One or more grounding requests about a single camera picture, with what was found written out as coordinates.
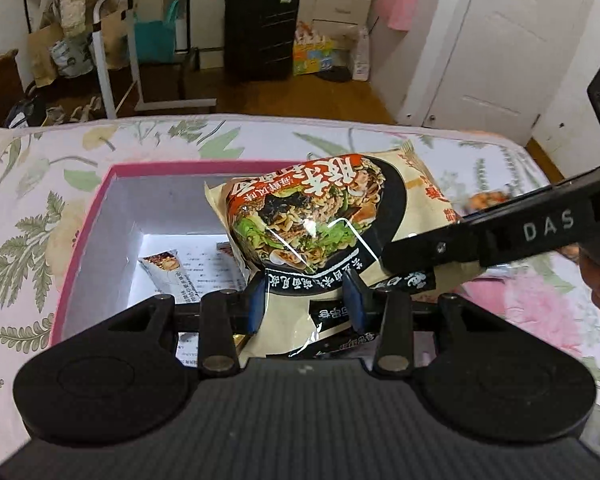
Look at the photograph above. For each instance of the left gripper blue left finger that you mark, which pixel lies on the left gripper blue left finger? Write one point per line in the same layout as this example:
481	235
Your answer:
255	300

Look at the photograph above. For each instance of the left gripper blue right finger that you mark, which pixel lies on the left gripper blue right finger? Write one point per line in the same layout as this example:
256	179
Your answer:
358	299

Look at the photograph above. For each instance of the instant noodle packet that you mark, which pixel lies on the instant noodle packet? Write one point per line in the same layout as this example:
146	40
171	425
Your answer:
303	228

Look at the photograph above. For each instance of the white snack bar wrapper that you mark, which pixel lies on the white snack bar wrapper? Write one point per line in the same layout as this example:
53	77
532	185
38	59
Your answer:
169	276

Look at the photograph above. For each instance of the pink storage box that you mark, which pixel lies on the pink storage box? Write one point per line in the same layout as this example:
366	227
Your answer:
141	209

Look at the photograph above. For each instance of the white door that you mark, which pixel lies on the white door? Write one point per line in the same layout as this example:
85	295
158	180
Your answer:
506	64

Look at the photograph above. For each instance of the floral bed sheet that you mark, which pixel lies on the floral bed sheet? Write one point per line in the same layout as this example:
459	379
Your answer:
49	176

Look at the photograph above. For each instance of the colourful gift bag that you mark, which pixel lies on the colourful gift bag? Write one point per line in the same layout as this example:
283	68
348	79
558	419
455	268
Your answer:
312	52

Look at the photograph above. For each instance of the teal tote bag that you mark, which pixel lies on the teal tote bag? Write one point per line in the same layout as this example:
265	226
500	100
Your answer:
156	40

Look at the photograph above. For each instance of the black suitcase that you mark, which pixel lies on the black suitcase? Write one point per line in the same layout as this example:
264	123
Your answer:
259	39

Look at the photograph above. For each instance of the brown paper bag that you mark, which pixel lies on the brown paper bag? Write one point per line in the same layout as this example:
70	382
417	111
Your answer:
43	67

